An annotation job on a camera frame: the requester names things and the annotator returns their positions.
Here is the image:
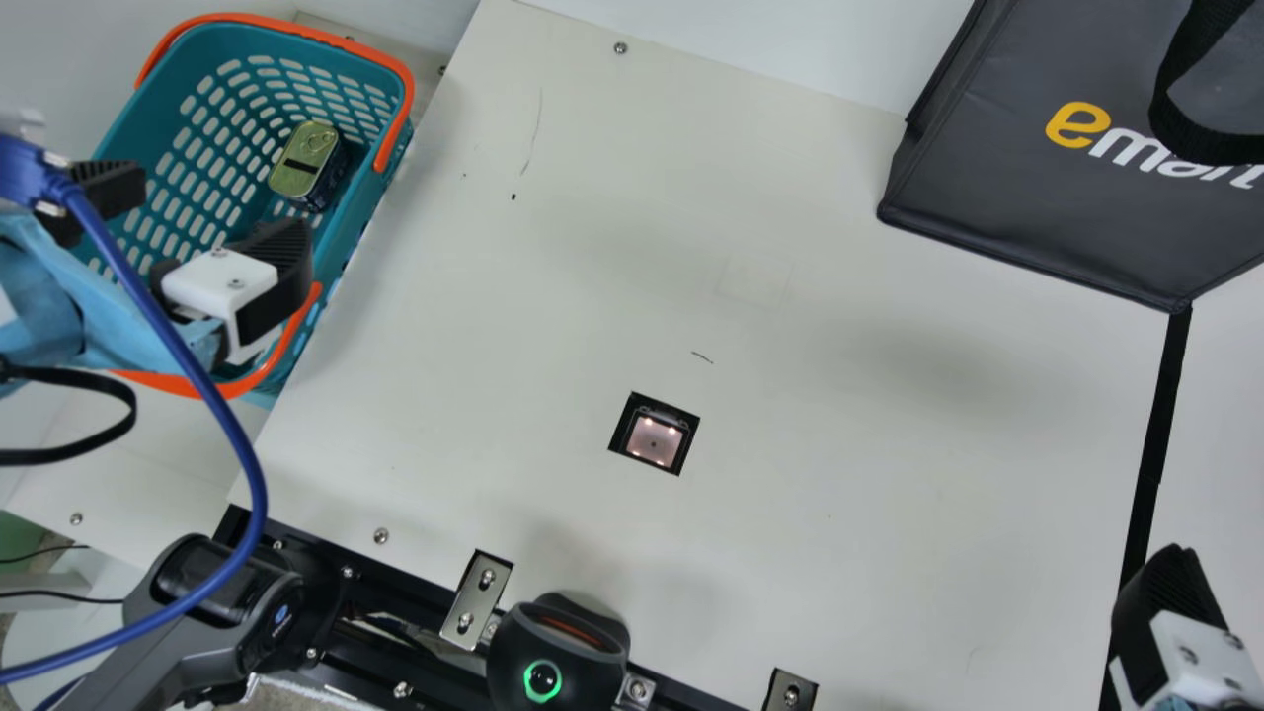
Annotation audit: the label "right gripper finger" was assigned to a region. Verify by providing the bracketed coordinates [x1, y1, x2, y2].
[1106, 543, 1251, 711]

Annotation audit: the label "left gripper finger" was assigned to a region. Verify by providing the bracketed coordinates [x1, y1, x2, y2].
[148, 217, 317, 366]
[35, 158, 149, 250]

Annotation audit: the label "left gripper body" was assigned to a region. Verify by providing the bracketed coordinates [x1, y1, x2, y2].
[0, 212, 228, 384]

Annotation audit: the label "teal shopping basket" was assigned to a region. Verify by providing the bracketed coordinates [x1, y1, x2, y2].
[74, 12, 416, 408]

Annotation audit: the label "rectangular tin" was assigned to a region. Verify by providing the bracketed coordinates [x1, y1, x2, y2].
[267, 118, 353, 214]

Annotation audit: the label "black strip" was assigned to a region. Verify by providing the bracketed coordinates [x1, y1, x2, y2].
[1096, 306, 1196, 711]

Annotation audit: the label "small square scanner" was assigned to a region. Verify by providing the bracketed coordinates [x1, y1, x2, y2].
[607, 390, 702, 477]

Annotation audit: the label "black device with green light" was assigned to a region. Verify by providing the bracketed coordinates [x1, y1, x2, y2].
[484, 591, 633, 708]

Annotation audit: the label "black cable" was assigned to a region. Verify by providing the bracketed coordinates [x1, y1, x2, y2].
[0, 363, 139, 467]

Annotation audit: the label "blue cable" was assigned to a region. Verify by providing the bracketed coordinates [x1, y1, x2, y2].
[0, 133, 270, 687]

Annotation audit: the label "dark grey bag with straps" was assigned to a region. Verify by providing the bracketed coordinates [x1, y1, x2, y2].
[877, 0, 1264, 315]

